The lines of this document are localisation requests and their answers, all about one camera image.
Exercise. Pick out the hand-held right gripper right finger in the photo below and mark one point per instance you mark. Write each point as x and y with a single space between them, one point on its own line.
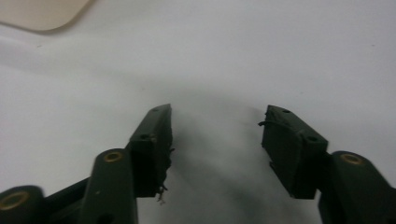
292 155

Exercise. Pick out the beige board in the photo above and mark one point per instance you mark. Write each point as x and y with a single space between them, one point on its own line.
40 14

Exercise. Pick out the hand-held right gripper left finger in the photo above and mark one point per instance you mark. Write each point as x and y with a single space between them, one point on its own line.
149 155

